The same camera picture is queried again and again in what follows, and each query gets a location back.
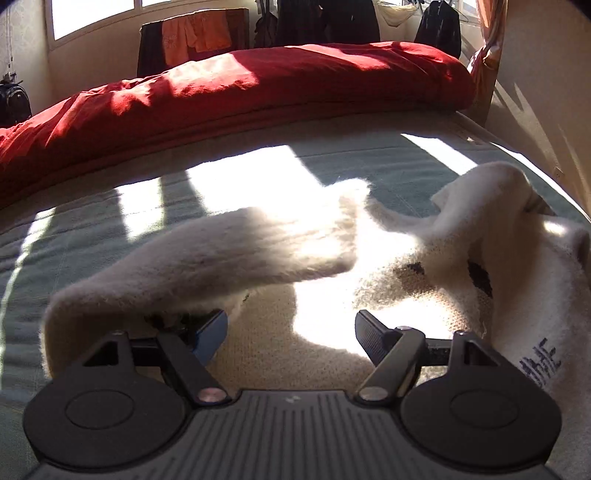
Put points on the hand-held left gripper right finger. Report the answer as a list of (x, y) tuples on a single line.
[(369, 337)]

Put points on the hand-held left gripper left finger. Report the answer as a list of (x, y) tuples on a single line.
[(210, 334)]

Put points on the white fuzzy sweater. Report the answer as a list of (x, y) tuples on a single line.
[(277, 240)]

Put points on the green plaid bed sheet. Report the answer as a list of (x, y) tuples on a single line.
[(69, 240)]

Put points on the red duvet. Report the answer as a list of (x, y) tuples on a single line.
[(231, 92)]

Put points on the dark garment on rack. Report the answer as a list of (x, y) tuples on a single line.
[(150, 48)]

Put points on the orange garment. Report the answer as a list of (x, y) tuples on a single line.
[(198, 32)]

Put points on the black backpack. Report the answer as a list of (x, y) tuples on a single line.
[(14, 104)]

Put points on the dark hanging bag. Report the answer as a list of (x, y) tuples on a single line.
[(265, 27)]

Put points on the dark hanging coats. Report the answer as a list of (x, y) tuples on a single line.
[(332, 21)]

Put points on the orange striped curtain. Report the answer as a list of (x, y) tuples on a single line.
[(489, 41)]

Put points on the white hanging garment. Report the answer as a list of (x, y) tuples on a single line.
[(397, 14)]

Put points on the window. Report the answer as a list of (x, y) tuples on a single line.
[(92, 16)]

